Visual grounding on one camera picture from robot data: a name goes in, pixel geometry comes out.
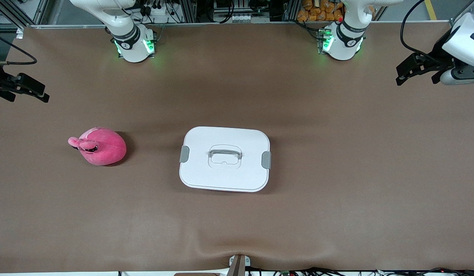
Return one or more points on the white lid with grey clips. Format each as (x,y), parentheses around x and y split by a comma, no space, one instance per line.
(198,172)

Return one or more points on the diagonal aluminium frame strut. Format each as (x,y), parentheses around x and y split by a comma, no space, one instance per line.
(20,13)

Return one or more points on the white connector block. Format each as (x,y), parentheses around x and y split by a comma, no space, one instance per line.
(240,18)

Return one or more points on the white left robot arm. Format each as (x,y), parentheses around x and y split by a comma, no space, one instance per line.
(344,50)

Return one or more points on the black electronics box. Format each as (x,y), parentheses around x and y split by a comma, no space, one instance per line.
(222,4)

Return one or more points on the pink plush flamingo toy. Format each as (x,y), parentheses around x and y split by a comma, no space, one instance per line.
(102,147)

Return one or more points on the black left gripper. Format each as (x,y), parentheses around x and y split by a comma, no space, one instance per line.
(438,51)

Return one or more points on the brown table mat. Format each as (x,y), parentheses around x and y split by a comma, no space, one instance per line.
(336,211)

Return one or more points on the grey camera mast bracket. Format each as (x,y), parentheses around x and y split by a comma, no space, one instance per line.
(238,264)

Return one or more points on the aluminium frame post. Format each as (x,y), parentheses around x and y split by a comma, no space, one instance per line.
(189,9)
(293,9)

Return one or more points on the orange snack packet pile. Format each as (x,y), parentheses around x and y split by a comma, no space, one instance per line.
(321,11)

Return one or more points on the white power strip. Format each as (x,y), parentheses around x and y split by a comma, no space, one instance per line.
(158,16)

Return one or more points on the aluminium corner post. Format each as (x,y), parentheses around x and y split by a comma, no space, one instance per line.
(462,11)

